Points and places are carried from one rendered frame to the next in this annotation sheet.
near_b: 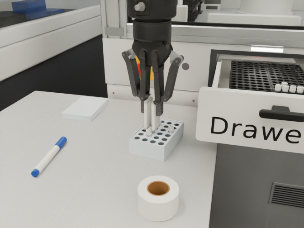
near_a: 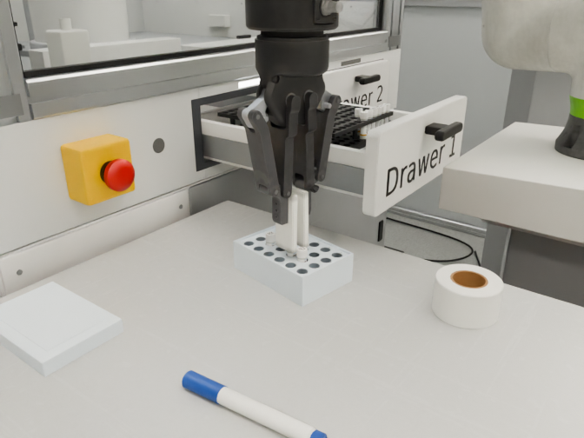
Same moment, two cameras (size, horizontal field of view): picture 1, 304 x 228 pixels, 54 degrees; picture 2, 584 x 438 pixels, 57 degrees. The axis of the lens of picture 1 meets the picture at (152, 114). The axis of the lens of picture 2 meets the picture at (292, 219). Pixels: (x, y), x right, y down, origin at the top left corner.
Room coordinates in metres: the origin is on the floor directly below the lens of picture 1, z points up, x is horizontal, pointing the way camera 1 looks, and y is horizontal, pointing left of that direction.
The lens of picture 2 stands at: (0.38, 0.52, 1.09)
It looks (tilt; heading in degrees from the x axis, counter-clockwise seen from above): 24 degrees down; 293
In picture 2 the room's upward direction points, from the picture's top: straight up
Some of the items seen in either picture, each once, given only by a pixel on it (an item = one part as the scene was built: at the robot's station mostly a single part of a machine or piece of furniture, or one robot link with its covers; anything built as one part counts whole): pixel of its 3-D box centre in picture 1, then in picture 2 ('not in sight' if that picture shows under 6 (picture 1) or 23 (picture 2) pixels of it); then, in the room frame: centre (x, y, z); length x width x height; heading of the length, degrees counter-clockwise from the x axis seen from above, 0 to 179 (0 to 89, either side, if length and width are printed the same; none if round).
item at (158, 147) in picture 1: (157, 136); (291, 260); (0.60, -0.01, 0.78); 0.12 x 0.08 x 0.04; 155
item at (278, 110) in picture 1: (281, 112); (441, 129); (0.46, -0.22, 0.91); 0.07 x 0.04 x 0.01; 76
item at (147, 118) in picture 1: (148, 113); (286, 221); (0.60, 0.01, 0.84); 0.03 x 0.01 x 0.07; 155
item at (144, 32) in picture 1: (152, 42); (292, 79); (0.59, 0.00, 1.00); 0.08 x 0.07 x 0.09; 65
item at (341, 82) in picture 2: not in sight; (353, 92); (0.70, -0.61, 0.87); 0.29 x 0.02 x 0.11; 76
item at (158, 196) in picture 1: (158, 197); (466, 295); (0.39, -0.01, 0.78); 0.07 x 0.07 x 0.04
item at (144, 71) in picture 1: (145, 74); (282, 146); (0.60, 0.01, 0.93); 0.04 x 0.01 x 0.11; 155
